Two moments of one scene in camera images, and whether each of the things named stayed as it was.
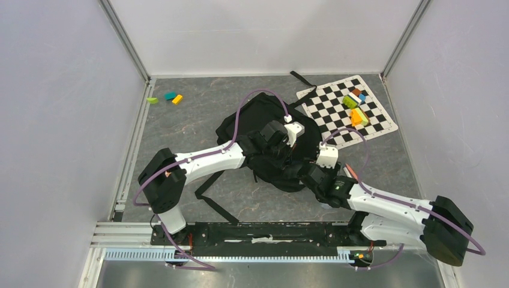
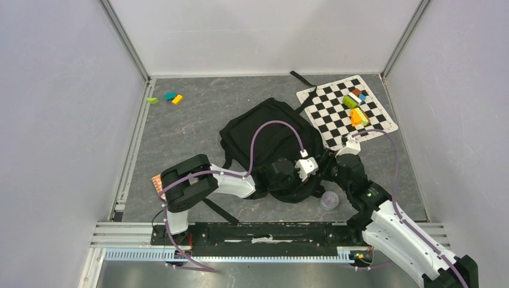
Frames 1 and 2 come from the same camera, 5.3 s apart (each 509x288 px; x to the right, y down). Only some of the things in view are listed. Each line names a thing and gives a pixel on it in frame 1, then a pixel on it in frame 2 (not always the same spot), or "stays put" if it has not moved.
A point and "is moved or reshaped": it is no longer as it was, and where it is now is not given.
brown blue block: x=358 y=93 stays put
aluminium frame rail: x=114 y=232 stays put
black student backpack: x=283 y=174 is moved or reshaped
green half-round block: x=152 y=100 stays put
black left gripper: x=286 y=159 -> x=301 y=184
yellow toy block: x=177 y=99 stays put
